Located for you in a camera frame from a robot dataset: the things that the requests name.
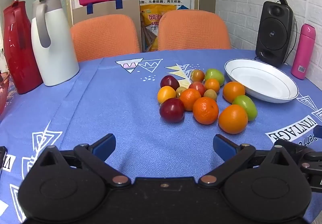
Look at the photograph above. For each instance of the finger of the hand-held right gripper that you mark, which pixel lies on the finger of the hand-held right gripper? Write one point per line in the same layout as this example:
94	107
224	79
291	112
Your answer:
309	156

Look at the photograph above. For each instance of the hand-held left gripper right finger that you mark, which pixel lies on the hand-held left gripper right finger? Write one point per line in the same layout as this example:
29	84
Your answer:
224	146

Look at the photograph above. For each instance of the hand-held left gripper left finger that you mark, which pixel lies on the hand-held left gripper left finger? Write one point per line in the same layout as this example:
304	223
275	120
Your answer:
104	146

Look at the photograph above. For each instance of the round orange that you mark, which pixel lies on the round orange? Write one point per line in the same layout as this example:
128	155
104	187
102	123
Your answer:
234	91
233	119

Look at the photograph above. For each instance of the green jujube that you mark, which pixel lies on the green jujube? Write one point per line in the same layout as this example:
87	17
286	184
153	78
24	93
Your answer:
215	75
248	107

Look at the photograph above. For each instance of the small brown fruit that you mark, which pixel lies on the small brown fruit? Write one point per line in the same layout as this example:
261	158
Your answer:
210	95
180	91

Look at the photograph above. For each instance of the small orange tangerine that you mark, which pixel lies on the small orange tangerine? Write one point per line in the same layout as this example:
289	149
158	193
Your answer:
212	85

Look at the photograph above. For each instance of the large dark red plum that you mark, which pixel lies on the large dark red plum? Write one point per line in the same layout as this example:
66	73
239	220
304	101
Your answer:
172	110

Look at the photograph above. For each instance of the white plate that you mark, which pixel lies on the white plate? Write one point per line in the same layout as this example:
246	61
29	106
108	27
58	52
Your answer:
261	80

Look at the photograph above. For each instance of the red green plum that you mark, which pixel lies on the red green plum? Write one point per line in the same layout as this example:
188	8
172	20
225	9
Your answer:
197	75

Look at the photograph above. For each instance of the yellow orange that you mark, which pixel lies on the yellow orange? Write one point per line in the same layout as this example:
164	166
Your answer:
166	94

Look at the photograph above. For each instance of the small dark red plum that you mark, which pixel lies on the small dark red plum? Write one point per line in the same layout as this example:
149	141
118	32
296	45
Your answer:
169	82

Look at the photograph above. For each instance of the printed blue tablecloth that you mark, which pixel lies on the printed blue tablecloth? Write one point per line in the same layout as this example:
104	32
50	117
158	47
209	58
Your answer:
100	113

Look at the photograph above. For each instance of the black flat device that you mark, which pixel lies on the black flat device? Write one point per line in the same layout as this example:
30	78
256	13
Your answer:
3	161

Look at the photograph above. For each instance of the white thermos jug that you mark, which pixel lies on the white thermos jug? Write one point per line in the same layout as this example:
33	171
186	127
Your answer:
59	50

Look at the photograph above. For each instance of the pink bottle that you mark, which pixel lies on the pink bottle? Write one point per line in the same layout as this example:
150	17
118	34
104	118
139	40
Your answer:
303	50

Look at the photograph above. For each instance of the orange chair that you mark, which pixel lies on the orange chair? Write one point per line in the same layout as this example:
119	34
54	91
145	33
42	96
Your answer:
193	30
105	35

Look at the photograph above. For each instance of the black speaker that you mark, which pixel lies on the black speaker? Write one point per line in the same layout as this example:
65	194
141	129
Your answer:
274	35

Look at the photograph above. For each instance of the red pitcher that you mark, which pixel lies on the red pitcher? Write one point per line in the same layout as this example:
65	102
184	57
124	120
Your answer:
18	50

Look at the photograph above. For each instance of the brown cardboard sheet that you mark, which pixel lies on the brown cardboard sheet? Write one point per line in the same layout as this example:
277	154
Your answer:
105	10

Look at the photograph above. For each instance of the yellow snack bag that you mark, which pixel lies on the yellow snack bag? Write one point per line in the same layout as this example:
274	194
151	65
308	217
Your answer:
151	12

